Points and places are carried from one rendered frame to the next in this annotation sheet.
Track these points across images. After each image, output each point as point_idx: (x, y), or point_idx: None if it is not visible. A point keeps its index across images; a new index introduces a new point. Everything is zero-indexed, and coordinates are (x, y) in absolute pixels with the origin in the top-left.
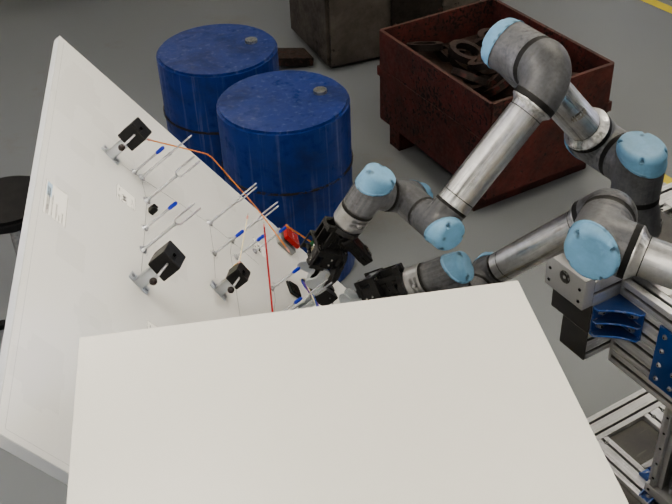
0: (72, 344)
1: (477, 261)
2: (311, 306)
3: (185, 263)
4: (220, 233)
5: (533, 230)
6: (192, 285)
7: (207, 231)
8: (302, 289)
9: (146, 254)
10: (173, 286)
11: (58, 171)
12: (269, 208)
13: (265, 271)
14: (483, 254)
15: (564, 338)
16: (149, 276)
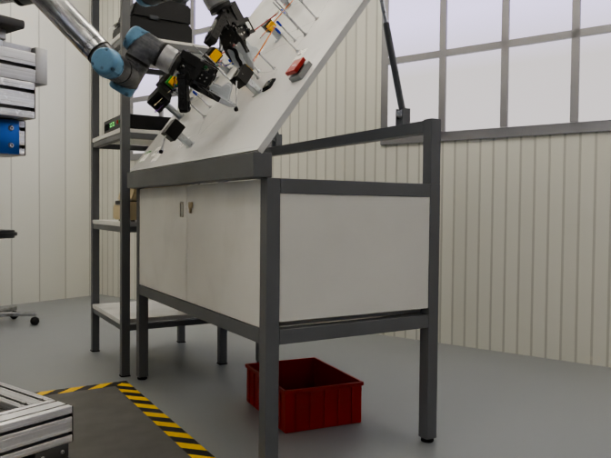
0: (275, 1)
1: (118, 53)
2: (248, 88)
3: (295, 17)
4: (310, 27)
5: (73, 5)
6: (285, 24)
7: (311, 20)
8: (267, 94)
9: (300, 2)
10: (285, 18)
11: None
12: (280, 5)
13: (285, 62)
14: (112, 49)
15: (22, 148)
16: (283, 1)
